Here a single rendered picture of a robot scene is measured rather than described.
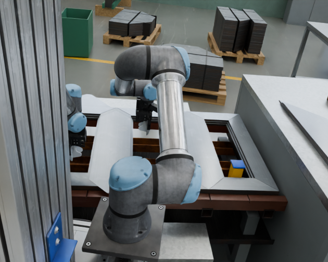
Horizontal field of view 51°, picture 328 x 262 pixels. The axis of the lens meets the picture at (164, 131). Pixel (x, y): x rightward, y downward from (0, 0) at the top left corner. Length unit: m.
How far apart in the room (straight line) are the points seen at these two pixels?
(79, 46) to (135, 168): 4.47
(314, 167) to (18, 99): 1.26
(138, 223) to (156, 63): 0.51
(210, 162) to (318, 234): 0.60
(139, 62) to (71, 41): 4.24
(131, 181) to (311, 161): 0.89
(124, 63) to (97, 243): 0.57
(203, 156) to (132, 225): 0.84
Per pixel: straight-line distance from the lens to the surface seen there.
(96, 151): 1.76
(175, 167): 0.99
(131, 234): 1.06
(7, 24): 0.52
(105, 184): 1.56
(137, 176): 0.94
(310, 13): 9.46
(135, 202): 0.98
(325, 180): 1.51
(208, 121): 2.14
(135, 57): 1.15
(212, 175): 1.68
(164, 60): 1.15
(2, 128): 0.53
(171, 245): 1.56
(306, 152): 1.65
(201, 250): 1.57
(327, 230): 1.45
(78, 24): 5.27
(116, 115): 2.08
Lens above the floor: 1.86
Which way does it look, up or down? 31 degrees down
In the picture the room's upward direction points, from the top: 6 degrees clockwise
